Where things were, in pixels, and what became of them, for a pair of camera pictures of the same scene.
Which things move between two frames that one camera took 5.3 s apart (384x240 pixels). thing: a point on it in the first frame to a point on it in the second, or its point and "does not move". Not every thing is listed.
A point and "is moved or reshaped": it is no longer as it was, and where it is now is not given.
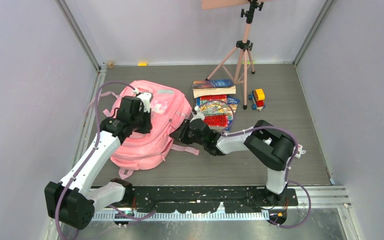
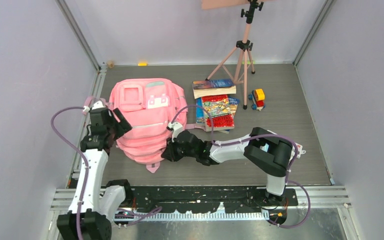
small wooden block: x=110 y=64 does not move
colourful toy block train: x=258 y=96 does not move
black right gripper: x=180 y=134 to x=170 y=152
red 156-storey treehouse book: x=214 y=109 does not move
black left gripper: x=146 y=111 to x=125 y=125
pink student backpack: x=153 y=149 is moved or reshaped
